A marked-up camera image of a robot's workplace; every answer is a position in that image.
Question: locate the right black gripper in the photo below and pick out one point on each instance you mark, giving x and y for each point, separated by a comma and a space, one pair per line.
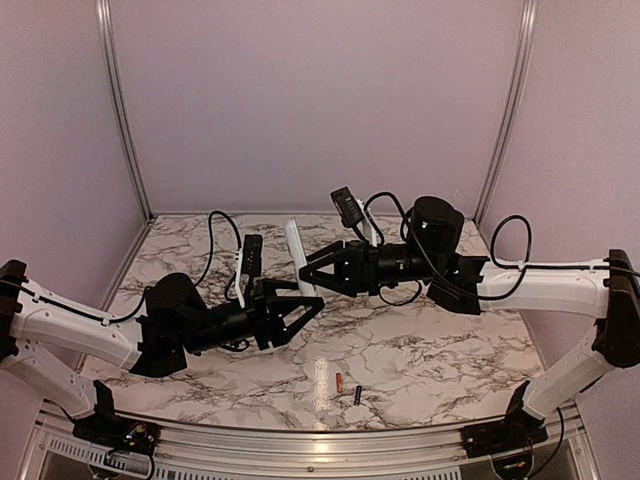
357, 268

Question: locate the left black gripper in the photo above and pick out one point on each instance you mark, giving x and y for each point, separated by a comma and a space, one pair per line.
270, 327

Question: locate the white remote control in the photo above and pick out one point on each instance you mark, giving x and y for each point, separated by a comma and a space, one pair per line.
298, 255

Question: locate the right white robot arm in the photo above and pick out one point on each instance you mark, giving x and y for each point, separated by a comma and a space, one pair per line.
606, 290

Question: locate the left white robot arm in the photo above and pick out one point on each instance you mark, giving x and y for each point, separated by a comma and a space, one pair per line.
171, 322

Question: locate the dark blue AAA battery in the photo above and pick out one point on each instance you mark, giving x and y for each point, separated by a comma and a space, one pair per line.
357, 397

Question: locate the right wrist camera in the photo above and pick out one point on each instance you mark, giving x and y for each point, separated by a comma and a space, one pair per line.
348, 207

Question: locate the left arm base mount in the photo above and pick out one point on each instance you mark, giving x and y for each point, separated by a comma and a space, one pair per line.
104, 427

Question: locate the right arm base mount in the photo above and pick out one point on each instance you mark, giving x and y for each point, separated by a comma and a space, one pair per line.
516, 429

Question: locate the front aluminium rail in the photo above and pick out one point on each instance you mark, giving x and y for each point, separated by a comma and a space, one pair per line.
190, 451

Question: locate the right aluminium frame post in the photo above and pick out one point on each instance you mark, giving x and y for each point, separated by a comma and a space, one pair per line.
515, 90

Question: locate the aluminium frame post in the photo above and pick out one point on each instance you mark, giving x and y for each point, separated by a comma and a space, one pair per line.
108, 44
515, 90

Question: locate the left aluminium frame post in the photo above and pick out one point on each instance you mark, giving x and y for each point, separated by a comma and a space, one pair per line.
108, 44

